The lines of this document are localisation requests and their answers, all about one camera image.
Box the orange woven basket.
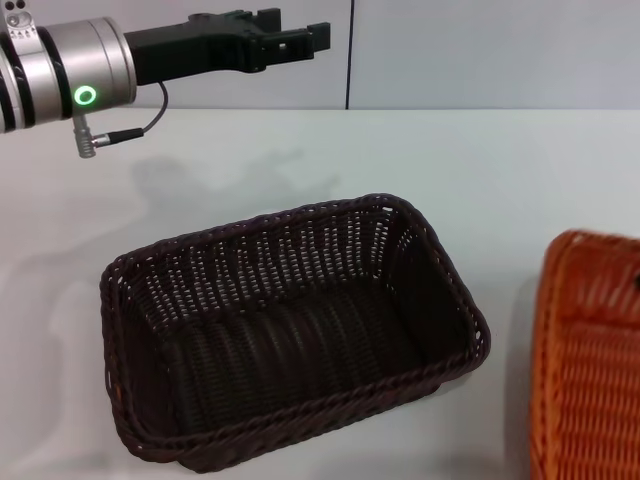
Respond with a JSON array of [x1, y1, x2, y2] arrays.
[[528, 228, 640, 480]]

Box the dark brown woven basket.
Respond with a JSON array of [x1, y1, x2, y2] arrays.
[[101, 190, 492, 460]]

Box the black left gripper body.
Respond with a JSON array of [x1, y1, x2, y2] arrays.
[[123, 9, 266, 87]]

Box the black cable with metal plug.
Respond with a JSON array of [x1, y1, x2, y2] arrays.
[[73, 79, 169, 160]]

